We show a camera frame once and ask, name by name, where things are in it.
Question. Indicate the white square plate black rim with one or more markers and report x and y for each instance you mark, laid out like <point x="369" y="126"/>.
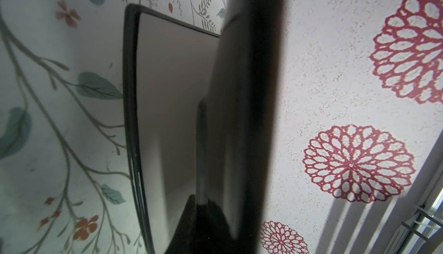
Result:
<point x="167" y="67"/>

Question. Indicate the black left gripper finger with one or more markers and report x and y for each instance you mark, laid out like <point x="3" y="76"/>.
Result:
<point x="189" y="236"/>

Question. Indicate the grey wall shelf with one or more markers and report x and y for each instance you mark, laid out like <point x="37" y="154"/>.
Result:
<point x="423" y="232"/>

